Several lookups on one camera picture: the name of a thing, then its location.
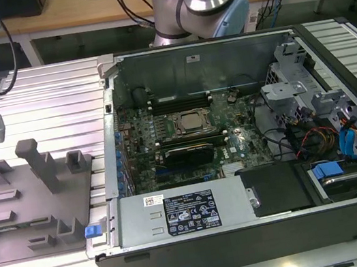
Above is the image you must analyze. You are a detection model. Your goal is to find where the black RAM slot bank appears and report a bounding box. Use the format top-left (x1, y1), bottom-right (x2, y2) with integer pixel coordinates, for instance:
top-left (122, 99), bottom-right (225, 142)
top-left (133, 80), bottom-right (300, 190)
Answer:
top-left (154, 127), bottom-right (230, 157)
top-left (147, 87), bottom-right (215, 118)

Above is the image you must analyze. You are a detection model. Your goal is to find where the grey parts rack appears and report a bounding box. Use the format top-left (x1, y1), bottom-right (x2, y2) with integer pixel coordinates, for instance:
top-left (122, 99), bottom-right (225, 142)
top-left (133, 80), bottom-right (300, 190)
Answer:
top-left (0, 127), bottom-right (111, 266)

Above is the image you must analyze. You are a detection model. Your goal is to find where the blue case latch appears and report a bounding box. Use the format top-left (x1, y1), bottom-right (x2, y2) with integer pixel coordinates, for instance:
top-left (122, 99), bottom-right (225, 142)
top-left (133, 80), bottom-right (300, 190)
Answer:
top-left (83, 224), bottom-right (101, 240)

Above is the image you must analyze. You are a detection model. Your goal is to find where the large black box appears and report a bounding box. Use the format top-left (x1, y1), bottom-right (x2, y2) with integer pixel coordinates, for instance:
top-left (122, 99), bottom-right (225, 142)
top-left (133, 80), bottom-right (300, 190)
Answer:
top-left (0, 0), bottom-right (50, 22)

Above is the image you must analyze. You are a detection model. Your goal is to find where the grey power supply unit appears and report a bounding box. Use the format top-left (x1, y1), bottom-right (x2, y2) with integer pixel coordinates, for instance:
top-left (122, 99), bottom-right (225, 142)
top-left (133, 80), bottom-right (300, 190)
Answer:
top-left (110, 174), bottom-right (261, 250)

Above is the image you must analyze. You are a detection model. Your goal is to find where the black cylinder capacitor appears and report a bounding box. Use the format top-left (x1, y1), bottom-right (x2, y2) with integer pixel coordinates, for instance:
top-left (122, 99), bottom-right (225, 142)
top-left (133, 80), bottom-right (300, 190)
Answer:
top-left (131, 86), bottom-right (149, 110)

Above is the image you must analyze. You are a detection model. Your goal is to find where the black graphics card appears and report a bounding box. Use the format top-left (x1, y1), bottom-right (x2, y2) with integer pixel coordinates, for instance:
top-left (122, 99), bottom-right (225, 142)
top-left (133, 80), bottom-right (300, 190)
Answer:
top-left (161, 140), bottom-right (217, 172)

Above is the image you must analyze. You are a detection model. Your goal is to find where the silver CPU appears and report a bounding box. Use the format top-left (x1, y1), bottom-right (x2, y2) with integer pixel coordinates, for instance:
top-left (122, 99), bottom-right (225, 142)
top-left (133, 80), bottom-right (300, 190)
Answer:
top-left (178, 110), bottom-right (209, 132)

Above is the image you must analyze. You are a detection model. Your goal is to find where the silver finned heat sink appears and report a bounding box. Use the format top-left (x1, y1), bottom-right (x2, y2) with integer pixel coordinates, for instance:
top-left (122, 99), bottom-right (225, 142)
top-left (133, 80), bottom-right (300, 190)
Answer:
top-left (220, 159), bottom-right (247, 178)

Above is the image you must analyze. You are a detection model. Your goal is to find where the green motherboard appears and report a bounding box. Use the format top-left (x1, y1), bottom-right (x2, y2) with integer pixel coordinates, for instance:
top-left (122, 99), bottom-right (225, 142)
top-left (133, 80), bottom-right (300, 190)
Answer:
top-left (106, 79), bottom-right (285, 198)

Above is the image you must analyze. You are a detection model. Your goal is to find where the silver coin battery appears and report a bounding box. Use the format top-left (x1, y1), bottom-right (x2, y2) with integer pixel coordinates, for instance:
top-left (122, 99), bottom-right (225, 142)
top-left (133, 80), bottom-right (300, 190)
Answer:
top-left (225, 90), bottom-right (240, 104)

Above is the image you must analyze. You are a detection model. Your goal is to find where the black open PC case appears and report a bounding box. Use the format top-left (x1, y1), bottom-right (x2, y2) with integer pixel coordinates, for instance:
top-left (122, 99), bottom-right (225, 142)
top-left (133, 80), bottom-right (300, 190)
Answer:
top-left (52, 12), bottom-right (357, 267)

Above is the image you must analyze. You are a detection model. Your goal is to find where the black plastic shroud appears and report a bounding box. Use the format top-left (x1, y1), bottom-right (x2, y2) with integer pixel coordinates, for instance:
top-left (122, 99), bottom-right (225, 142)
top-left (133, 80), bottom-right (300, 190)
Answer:
top-left (233, 157), bottom-right (317, 222)

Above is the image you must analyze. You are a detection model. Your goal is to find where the grey metal drive cage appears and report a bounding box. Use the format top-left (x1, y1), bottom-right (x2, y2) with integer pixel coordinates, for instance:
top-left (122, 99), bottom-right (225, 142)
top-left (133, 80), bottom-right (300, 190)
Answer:
top-left (251, 31), bottom-right (357, 133)

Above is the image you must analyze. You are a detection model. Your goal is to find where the hard disk blue carrier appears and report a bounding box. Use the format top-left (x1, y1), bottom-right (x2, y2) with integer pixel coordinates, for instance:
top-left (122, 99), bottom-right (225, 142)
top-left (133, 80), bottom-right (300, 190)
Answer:
top-left (307, 157), bottom-right (357, 207)

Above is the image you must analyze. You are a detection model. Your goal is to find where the grey plastic corner bracket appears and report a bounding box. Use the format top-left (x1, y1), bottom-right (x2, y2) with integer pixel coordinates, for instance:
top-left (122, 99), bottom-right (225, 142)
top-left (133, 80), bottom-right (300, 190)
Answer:
top-left (95, 53), bottom-right (119, 79)

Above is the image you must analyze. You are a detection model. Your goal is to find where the CPU socket metal frame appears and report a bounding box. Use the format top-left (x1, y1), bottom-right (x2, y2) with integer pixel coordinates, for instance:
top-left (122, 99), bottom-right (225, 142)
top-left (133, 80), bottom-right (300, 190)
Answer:
top-left (168, 103), bottom-right (220, 141)

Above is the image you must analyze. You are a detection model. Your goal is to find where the red yellow power wire bundle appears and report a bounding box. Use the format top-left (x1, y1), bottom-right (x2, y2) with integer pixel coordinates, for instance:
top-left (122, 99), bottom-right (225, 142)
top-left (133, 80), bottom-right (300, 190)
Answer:
top-left (290, 123), bottom-right (341, 160)

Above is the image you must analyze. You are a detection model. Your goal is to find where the blue flat data wire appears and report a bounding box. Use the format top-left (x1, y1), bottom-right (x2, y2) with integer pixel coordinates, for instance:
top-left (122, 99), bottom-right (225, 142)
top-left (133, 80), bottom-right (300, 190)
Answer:
top-left (334, 115), bottom-right (357, 161)

